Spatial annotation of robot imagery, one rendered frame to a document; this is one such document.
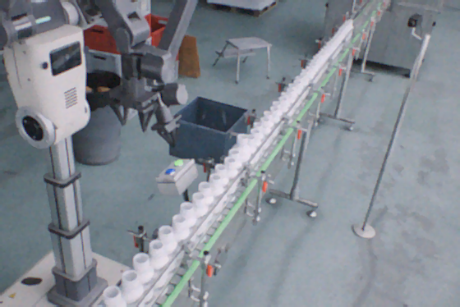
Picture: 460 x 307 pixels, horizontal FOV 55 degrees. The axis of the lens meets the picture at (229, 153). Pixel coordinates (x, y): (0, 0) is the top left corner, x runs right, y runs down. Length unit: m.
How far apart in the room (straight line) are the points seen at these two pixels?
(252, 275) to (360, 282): 0.64
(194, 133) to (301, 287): 1.13
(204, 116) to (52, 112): 1.10
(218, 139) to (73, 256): 0.83
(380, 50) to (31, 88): 5.15
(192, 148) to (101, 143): 1.36
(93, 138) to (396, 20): 4.09
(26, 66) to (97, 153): 2.05
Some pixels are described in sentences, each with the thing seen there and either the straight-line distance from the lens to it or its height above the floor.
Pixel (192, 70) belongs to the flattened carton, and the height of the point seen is 0.09.
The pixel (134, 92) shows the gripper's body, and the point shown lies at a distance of 1.11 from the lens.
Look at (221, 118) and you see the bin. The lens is 2.43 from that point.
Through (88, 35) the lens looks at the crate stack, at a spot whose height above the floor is 0.78.
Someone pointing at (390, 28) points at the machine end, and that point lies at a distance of 6.11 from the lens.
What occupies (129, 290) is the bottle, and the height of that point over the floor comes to 1.14.
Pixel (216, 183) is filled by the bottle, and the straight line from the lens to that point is 1.39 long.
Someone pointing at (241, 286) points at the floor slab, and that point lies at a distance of 2.63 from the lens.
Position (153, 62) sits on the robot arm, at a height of 1.59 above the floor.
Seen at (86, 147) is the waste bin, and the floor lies 0.18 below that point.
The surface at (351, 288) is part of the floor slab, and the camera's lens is 2.79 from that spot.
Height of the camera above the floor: 1.96
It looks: 31 degrees down
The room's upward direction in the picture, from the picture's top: 6 degrees clockwise
